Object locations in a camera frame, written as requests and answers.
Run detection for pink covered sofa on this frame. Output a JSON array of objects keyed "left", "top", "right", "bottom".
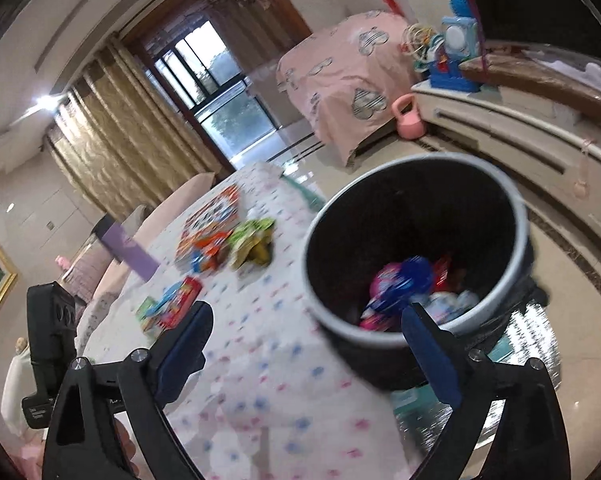
[{"left": 55, "top": 172, "right": 216, "bottom": 321}]

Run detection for pink heart-print furniture cover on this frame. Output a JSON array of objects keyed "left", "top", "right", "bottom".
[{"left": 275, "top": 10, "right": 426, "bottom": 168}]

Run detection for glass balcony door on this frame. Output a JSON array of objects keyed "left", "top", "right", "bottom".
[{"left": 153, "top": 20, "right": 281, "bottom": 161}]

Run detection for small red packet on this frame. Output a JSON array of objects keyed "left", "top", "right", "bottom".
[{"left": 158, "top": 277, "right": 204, "bottom": 331}]

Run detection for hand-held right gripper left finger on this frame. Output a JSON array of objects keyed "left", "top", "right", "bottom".
[{"left": 41, "top": 301, "right": 215, "bottom": 480}]

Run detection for black flat television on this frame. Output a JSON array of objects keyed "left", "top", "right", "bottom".
[{"left": 440, "top": 0, "right": 601, "bottom": 56}]

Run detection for silver foil mat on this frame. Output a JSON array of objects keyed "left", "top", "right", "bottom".
[{"left": 390, "top": 300, "right": 566, "bottom": 480}]

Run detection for toy ferris wheel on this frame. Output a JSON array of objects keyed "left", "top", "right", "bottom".
[{"left": 400, "top": 22, "right": 438, "bottom": 68}]

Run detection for colourful picture book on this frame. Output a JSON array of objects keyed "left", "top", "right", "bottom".
[{"left": 175, "top": 184, "right": 241, "bottom": 266}]

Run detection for green yellow snack wrapper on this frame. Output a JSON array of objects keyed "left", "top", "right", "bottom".
[{"left": 228, "top": 217, "right": 277, "bottom": 268}]

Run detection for wooden door frame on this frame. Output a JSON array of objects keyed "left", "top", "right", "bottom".
[{"left": 118, "top": 0, "right": 331, "bottom": 171}]

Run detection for black bin liner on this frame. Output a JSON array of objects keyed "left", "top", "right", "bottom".
[{"left": 305, "top": 157, "right": 551, "bottom": 393}]

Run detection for pale blue wrapper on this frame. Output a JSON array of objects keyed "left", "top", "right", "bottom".
[{"left": 423, "top": 290, "right": 481, "bottom": 321}]

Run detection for purple thermos bottle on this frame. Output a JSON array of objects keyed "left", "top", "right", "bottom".
[{"left": 93, "top": 212, "right": 161, "bottom": 281}]

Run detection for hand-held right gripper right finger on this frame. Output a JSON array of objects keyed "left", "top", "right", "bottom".
[{"left": 400, "top": 302, "right": 572, "bottom": 480}]

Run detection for small green packet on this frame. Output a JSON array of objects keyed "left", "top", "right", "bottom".
[{"left": 135, "top": 297, "right": 164, "bottom": 333}]

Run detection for blue toy machine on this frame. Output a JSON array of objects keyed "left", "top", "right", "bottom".
[{"left": 427, "top": 15, "right": 483, "bottom": 93}]

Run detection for cream television cabinet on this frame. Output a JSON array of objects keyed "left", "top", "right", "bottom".
[{"left": 410, "top": 52, "right": 601, "bottom": 241}]

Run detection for pink kettlebell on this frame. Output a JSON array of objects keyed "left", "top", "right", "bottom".
[{"left": 391, "top": 94, "right": 427, "bottom": 141}]

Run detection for red foil snack wrapper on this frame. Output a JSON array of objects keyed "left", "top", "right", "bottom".
[{"left": 193, "top": 232, "right": 231, "bottom": 266}]

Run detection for pink striped cushion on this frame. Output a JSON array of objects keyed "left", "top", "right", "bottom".
[{"left": 65, "top": 245, "right": 114, "bottom": 301}]

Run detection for blue purple foil wrapper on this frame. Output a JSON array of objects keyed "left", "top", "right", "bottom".
[{"left": 360, "top": 257, "right": 436, "bottom": 331}]

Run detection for white-rimmed black trash bin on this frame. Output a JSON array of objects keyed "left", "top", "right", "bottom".
[{"left": 300, "top": 152, "right": 536, "bottom": 393}]

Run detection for clear plastic sheet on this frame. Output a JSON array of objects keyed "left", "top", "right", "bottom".
[{"left": 520, "top": 45, "right": 601, "bottom": 91}]

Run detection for beige patterned curtains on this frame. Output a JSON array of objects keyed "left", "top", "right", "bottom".
[{"left": 43, "top": 35, "right": 231, "bottom": 221}]

